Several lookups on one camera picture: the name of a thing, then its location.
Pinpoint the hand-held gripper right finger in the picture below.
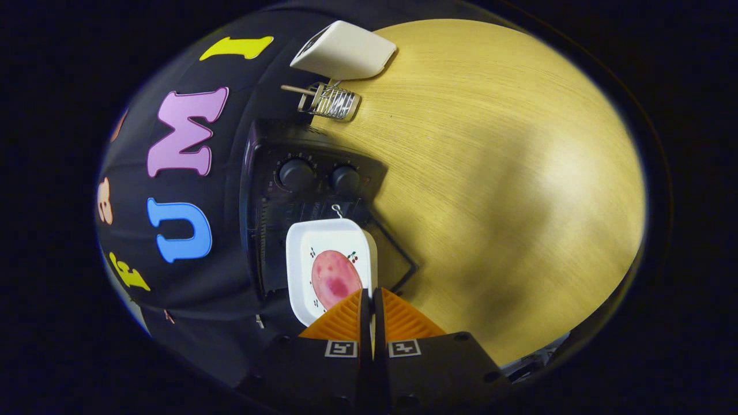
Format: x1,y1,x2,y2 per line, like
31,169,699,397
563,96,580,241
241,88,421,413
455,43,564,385
374,287,515,415

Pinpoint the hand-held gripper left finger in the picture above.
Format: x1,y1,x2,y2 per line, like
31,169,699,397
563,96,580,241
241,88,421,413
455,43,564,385
238,288,371,415

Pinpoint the pink ham slice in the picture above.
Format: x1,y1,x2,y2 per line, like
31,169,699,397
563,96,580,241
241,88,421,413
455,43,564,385
311,250,364,311

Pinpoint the white square plate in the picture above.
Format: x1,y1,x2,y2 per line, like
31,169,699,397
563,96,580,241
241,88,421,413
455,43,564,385
286,218,379,328

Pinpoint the black toaster oven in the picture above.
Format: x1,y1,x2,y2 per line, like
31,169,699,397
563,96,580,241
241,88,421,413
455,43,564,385
239,119,419,301

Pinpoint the white toaster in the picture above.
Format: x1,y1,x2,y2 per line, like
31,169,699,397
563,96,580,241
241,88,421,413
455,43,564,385
289,21,398,81

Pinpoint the clear utensil holder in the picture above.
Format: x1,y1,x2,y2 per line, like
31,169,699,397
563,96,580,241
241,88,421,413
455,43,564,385
297,82,362,122

